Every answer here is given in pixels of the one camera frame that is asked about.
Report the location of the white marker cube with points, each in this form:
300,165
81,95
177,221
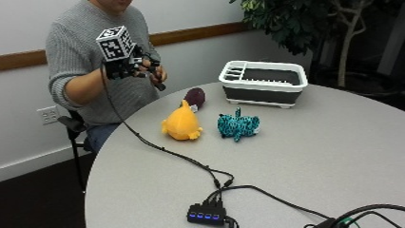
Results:
114,42

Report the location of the purple plush toy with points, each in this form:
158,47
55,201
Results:
194,97

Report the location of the yellow plush toy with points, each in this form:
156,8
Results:
181,123

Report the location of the the person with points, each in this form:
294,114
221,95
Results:
80,47

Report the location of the teal patterned plush toy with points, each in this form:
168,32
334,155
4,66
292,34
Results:
237,125

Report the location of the white and black dish basin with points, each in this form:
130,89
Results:
264,84

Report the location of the black chair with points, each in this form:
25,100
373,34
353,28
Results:
76,136

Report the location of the green indoor tree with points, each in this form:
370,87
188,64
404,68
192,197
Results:
304,22

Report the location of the white baseboard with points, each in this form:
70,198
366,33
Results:
33,161

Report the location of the black hub with blue lights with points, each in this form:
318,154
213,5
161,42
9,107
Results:
206,215

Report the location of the wooden wall rail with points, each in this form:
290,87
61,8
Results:
189,34

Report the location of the white wall outlet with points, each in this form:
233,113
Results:
48,115

